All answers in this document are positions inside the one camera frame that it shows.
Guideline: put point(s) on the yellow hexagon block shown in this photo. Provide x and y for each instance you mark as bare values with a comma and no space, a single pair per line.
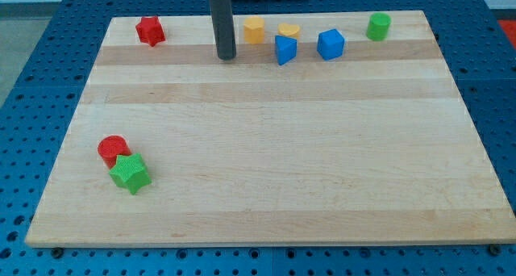
253,30

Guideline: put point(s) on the blue triangle block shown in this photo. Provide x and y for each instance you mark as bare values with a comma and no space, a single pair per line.
285,49

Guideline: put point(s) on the wooden board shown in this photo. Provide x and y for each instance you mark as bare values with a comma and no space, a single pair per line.
375,147

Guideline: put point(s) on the yellow heart block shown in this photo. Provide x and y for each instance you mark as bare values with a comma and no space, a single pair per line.
289,30

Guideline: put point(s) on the blue cube block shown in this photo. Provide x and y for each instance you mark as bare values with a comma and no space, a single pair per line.
330,44

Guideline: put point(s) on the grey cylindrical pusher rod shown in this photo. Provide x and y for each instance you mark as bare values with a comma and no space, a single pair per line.
224,30

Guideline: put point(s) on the green star block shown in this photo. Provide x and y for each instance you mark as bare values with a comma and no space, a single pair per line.
130,172

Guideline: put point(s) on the red star block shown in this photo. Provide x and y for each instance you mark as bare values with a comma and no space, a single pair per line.
150,31

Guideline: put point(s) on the red cylinder block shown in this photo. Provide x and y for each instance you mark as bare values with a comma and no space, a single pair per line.
110,147

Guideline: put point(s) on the green cylinder block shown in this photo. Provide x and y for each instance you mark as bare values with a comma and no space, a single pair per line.
378,26

